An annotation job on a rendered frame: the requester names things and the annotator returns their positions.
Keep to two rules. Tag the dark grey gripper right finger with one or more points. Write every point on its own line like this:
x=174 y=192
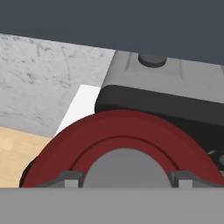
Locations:
x=183 y=178

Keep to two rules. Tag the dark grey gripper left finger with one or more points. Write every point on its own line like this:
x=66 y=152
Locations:
x=69 y=178

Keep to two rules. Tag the dark red blender lid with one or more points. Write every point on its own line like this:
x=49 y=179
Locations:
x=128 y=128

